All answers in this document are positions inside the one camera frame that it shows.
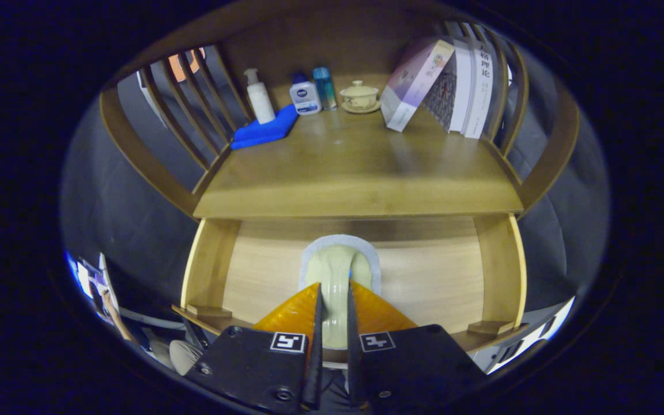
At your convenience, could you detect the wooden cabinet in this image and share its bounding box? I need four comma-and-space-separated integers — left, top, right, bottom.
99, 0, 580, 352

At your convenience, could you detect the white pump bottle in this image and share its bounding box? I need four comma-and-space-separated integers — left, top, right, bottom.
243, 68, 276, 125

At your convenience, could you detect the white book black lettering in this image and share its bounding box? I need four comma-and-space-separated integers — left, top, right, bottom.
462, 40, 495, 140

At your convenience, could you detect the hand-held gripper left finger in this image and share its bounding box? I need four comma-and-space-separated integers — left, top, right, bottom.
185, 282, 324, 415

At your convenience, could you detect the white book patterned cover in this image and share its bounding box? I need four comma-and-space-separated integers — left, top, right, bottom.
421, 37, 474, 133

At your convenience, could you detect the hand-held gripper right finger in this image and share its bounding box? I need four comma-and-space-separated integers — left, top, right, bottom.
346, 280, 488, 413

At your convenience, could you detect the beige lidded teacup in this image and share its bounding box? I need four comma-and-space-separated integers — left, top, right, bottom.
339, 80, 381, 115

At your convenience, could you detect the wooden drawer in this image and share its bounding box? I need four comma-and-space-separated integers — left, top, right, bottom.
172, 214, 531, 353

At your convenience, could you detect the white bottle blue cap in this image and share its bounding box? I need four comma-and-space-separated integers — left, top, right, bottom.
289, 71, 322, 116

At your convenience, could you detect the purple and white book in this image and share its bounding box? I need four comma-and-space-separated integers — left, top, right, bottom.
379, 39, 455, 133

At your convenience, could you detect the blue folded cloth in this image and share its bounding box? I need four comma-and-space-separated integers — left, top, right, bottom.
230, 104, 300, 150

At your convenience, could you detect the wooden countertop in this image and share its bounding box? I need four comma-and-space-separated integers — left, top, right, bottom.
194, 72, 524, 220

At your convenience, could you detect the teal bottle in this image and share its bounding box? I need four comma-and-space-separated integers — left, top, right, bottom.
312, 66, 338, 111

